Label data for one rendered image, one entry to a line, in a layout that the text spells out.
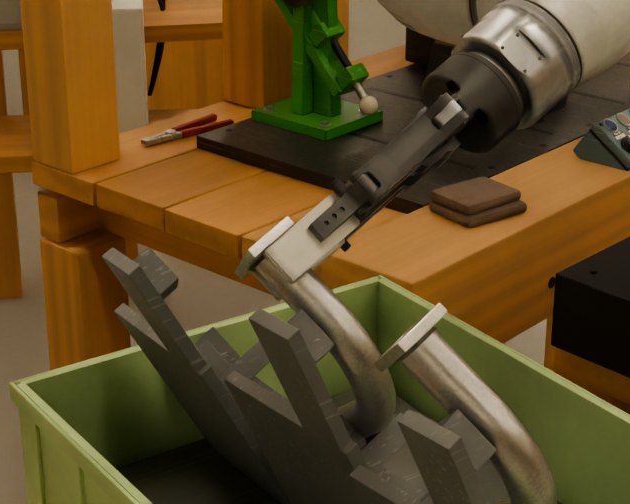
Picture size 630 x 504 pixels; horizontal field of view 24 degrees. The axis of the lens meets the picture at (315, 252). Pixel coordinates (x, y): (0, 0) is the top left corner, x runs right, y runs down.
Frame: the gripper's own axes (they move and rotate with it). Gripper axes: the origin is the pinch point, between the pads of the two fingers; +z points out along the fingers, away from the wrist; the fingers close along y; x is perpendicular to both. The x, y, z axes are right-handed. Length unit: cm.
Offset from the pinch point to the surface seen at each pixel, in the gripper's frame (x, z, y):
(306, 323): 4.2, 4.2, 1.5
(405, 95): -17, -72, -105
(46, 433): -5.0, 18.0, -28.0
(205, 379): 1.3, 7.2, -17.4
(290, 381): 6.4, 6.9, -2.0
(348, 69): -23, -58, -87
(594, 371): 27, -34, -47
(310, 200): -11, -37, -80
